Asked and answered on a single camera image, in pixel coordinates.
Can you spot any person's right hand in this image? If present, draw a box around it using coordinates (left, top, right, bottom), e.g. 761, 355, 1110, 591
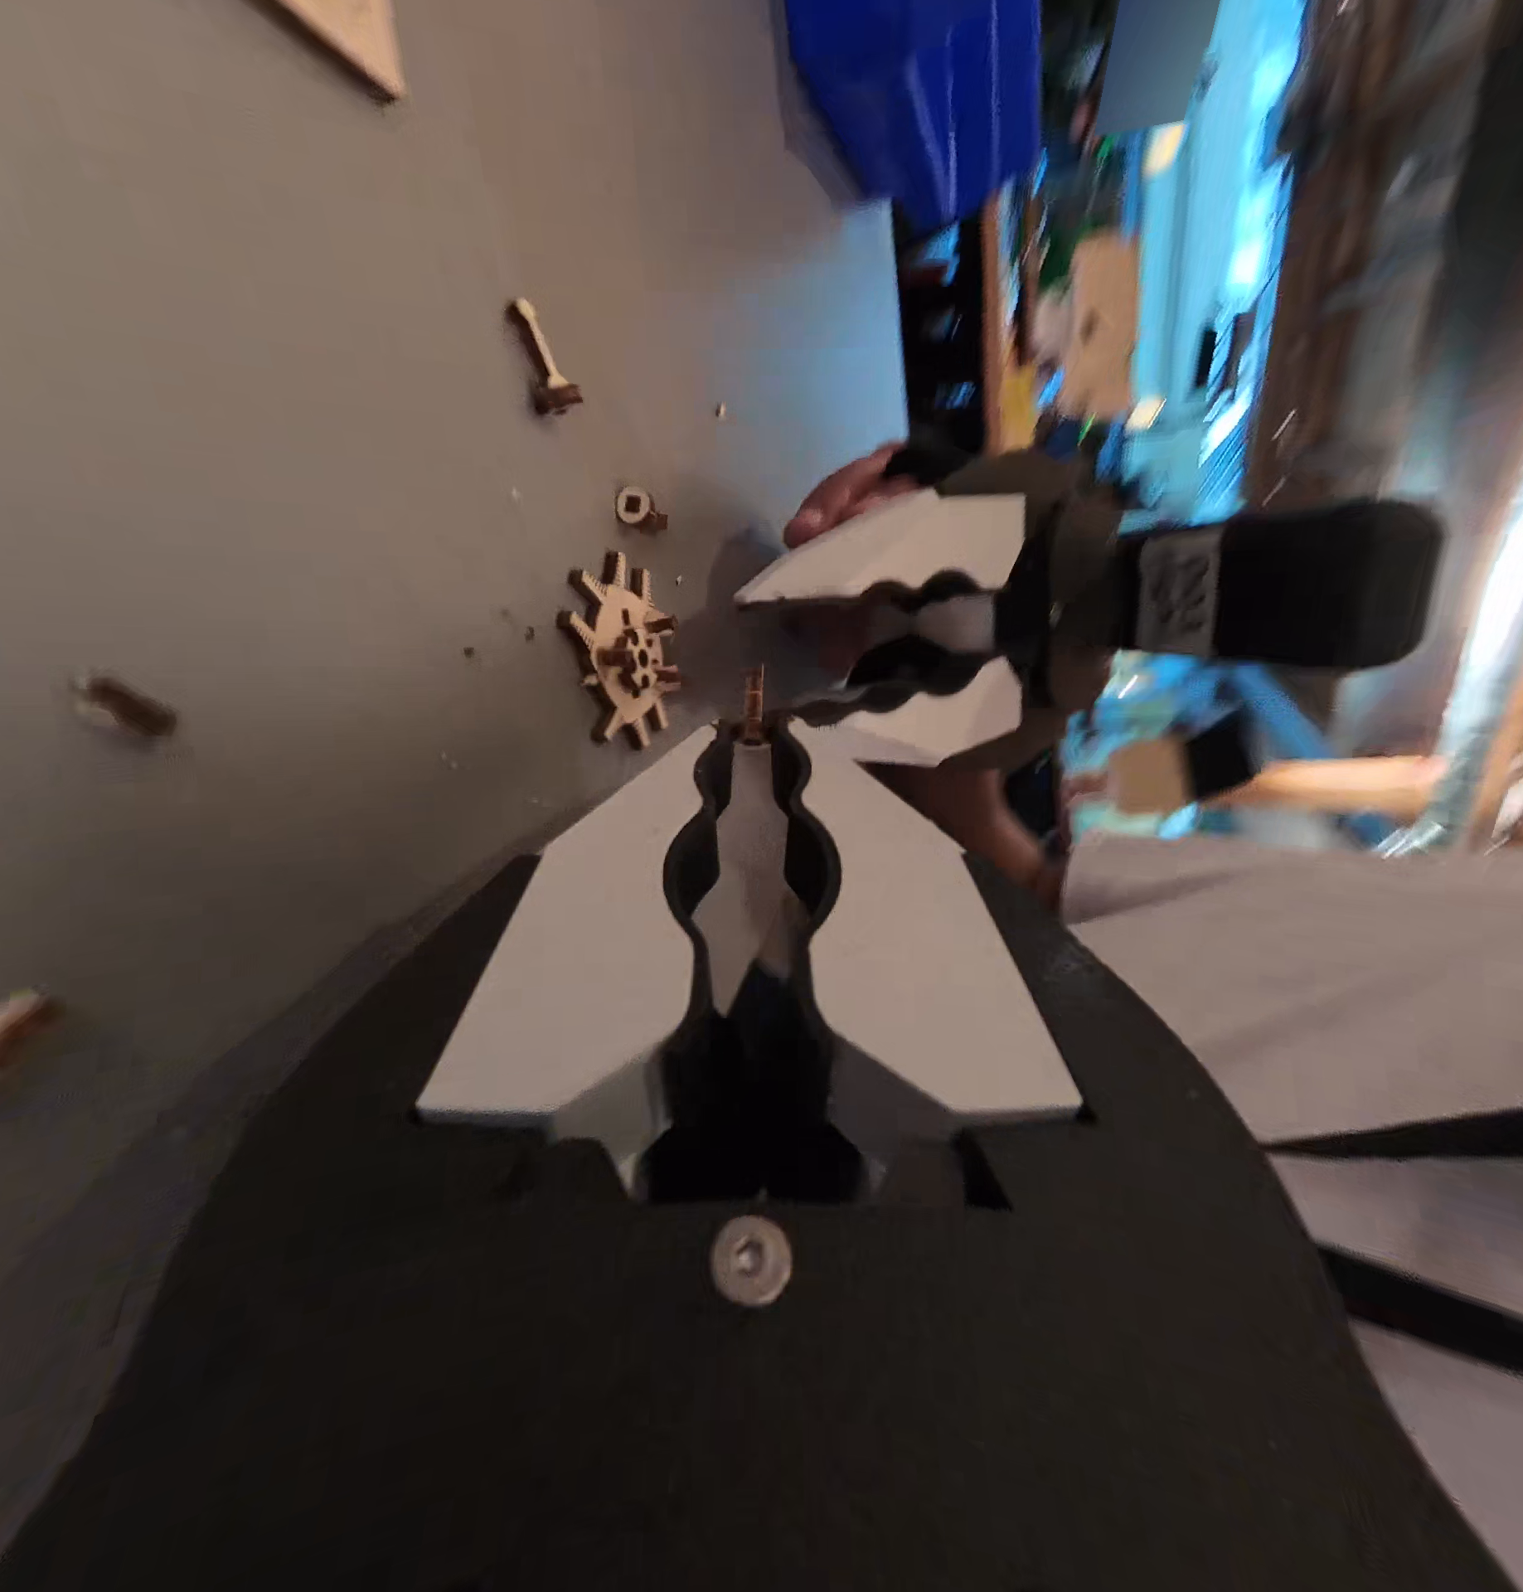
784, 440, 928, 548

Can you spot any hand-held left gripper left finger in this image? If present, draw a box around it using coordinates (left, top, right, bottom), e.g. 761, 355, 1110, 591
413, 719, 763, 1201

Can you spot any wooden spiked gear disc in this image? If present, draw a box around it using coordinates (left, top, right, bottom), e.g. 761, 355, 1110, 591
557, 550, 687, 751

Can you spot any round-headed wooden pin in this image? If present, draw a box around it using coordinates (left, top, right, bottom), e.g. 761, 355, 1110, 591
507, 298, 585, 417

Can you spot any blue plastic bin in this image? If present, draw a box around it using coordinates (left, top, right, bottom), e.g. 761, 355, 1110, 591
781, 0, 1042, 206

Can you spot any white shirt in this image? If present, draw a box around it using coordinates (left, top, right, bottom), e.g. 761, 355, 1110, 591
1060, 833, 1523, 1592

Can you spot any pointed wooden stick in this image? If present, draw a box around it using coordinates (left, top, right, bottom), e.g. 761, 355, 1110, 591
0, 987, 65, 1083

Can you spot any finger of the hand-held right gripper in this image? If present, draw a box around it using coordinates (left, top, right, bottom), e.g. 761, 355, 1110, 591
735, 490, 1030, 623
793, 621, 1028, 771

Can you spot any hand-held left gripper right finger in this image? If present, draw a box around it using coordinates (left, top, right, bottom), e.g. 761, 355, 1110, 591
761, 710, 1085, 1201

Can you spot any small ribbed wooden piece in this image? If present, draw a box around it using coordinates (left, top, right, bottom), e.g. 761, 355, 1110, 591
72, 671, 178, 737

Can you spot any grey desk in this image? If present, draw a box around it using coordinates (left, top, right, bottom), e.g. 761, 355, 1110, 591
0, 0, 912, 1432

